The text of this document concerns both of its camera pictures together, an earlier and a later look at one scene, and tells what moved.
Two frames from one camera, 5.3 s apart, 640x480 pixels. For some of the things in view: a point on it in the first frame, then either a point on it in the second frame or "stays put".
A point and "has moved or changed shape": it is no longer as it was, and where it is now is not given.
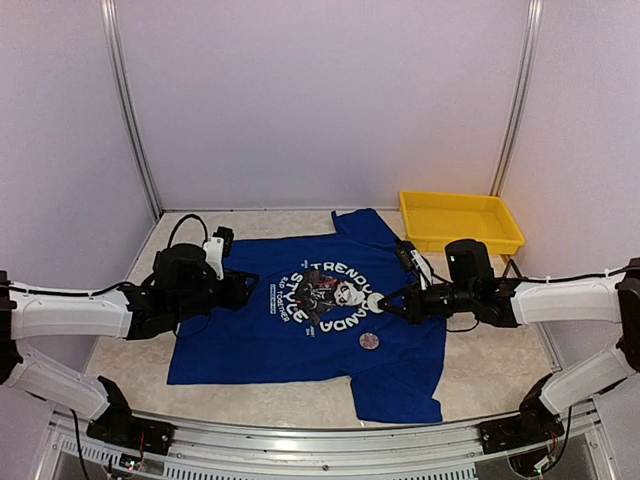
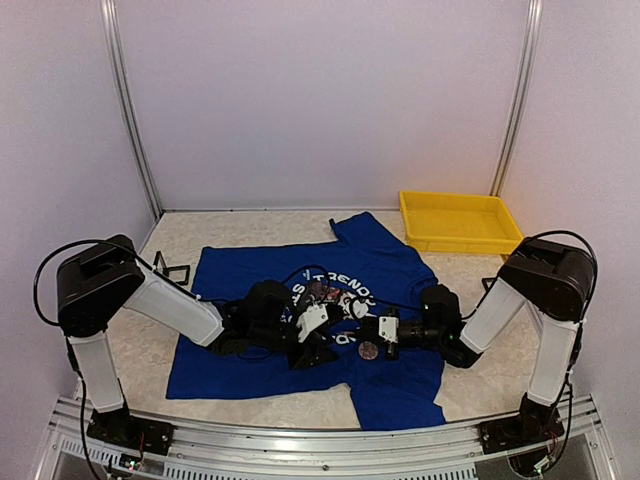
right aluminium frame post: [525, 85] stays put
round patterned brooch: [369, 341] has moved or changed shape
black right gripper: [415, 312] -> [375, 331]
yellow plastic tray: [434, 219] stays put
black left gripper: [237, 296] -> [313, 348]
